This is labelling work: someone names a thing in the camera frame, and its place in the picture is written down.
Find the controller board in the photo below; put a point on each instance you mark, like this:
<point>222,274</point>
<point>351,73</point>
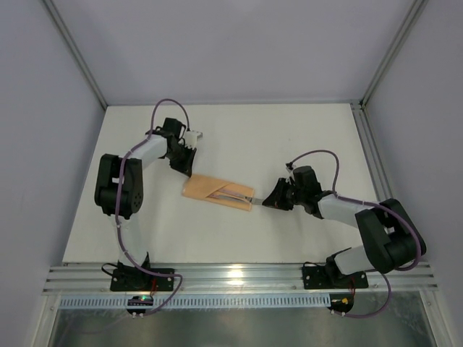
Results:
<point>138,306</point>
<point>341,305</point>

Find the left aluminium frame post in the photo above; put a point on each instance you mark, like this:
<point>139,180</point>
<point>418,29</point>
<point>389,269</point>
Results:
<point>65,34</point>

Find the pink-handled fork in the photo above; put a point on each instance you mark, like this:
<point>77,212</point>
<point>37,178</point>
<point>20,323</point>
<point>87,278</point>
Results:
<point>242,192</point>

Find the right aluminium frame post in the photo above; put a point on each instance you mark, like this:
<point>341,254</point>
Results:
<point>400,37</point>

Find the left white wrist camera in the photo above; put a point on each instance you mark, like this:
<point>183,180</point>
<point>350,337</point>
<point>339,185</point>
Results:
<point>191,138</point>

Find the right aluminium side rail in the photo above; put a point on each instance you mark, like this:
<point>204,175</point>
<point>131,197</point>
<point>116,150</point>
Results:
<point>375,165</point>

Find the right controller board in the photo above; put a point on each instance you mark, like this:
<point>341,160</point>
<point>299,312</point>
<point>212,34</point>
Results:
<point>341,305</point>

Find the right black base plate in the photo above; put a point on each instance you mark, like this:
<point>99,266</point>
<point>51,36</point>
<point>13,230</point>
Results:
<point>319,277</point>

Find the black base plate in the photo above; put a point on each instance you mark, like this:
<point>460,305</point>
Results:
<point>319,277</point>
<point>131,279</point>

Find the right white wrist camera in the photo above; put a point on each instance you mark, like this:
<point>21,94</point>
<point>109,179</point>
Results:
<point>290,168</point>

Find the peach cloth napkin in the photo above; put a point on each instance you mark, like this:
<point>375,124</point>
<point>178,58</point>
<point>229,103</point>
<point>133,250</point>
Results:
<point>199,187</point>

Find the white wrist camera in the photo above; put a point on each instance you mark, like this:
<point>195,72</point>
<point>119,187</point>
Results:
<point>290,168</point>
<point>191,138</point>

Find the aluminium mounting rail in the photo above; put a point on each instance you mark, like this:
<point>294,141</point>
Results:
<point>245,278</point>

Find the slotted grey cable duct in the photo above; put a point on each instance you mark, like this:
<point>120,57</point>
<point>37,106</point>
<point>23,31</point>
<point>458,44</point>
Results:
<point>201,301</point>

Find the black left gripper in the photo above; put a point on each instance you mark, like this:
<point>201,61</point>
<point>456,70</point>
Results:
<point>184,161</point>

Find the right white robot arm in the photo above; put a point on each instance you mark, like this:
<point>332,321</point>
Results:
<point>390,240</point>

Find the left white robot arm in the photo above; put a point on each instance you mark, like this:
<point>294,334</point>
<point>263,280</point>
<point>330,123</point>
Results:
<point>119,189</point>

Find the pink-handled table knife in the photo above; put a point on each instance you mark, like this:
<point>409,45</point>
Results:
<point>227,198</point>

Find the left controller board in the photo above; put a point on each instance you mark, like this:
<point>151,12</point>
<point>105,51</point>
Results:
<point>138,306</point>

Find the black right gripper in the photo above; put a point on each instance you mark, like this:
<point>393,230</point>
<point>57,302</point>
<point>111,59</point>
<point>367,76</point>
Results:
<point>281,195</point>

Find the aluminium frame post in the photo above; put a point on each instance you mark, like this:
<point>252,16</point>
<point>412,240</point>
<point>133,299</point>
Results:
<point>400,37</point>
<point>65,34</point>

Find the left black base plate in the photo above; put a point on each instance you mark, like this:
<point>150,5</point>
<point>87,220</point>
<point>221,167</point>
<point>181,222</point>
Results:
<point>131,279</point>

